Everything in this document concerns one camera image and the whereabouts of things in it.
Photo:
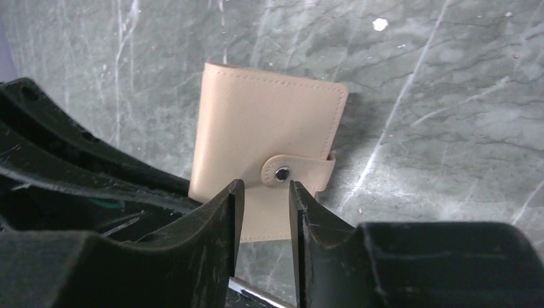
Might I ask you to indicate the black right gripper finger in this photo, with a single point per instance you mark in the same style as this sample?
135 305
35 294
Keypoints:
409 264

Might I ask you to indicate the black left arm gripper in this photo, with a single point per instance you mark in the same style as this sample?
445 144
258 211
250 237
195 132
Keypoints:
55 175

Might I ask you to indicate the beige leather card holder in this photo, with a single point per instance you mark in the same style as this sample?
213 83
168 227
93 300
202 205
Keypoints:
266 129

